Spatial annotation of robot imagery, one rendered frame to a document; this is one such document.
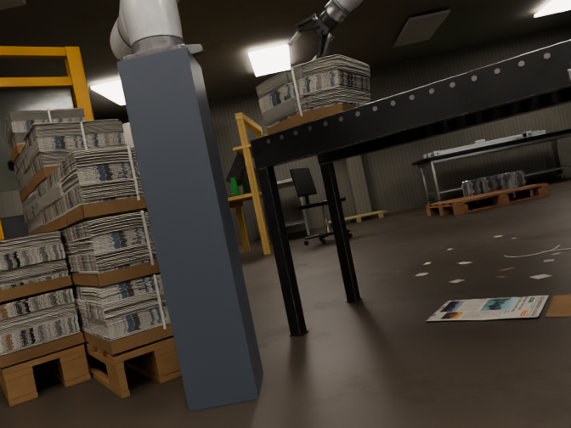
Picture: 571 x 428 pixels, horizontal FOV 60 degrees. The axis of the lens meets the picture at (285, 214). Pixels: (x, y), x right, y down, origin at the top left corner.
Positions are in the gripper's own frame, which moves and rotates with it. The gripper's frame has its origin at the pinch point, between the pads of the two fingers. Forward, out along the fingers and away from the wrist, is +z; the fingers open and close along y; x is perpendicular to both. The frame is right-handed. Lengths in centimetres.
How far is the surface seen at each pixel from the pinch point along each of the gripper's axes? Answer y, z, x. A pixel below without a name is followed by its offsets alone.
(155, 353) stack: 73, 81, -72
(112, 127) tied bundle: -31, 80, -34
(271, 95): 9.6, 15.4, -13.2
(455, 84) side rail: 61, -41, -23
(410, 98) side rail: 55, -28, -23
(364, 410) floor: 120, 14, -79
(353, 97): 31.6, -7.2, -2.6
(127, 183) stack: 21, 52, -70
